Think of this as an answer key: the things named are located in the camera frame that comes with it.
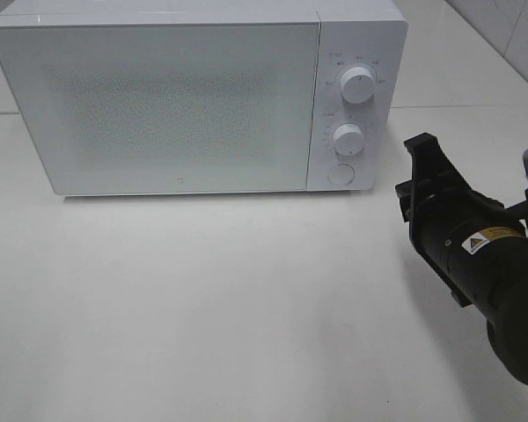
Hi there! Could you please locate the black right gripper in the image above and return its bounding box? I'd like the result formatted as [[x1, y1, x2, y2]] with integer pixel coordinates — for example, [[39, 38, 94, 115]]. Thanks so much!
[[395, 133, 528, 308]]

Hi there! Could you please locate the round door release button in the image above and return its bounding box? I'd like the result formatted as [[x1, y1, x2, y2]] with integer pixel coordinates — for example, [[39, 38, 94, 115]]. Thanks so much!
[[327, 164, 355, 186]]

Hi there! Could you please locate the white microwave door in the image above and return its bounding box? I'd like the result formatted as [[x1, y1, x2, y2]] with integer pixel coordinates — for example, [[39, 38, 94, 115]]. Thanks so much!
[[0, 24, 319, 196]]

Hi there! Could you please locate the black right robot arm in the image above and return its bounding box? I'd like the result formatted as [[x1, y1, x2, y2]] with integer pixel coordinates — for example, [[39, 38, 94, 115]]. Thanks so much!
[[395, 133, 528, 385]]

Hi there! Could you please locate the white lower microwave knob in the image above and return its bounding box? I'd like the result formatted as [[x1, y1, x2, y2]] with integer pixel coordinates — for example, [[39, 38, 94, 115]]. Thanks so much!
[[333, 123, 365, 156]]

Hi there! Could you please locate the white microwave knob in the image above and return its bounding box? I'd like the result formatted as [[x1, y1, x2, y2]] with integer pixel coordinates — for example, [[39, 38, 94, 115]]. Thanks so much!
[[333, 123, 365, 156], [340, 63, 376, 105]]

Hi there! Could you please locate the white upper microwave knob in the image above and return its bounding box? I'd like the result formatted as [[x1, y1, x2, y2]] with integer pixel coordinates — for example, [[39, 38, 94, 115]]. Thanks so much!
[[340, 63, 376, 105]]

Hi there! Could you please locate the white microwave oven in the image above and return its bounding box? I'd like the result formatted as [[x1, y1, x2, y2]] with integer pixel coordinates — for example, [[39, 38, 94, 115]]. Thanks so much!
[[0, 1, 408, 197]]

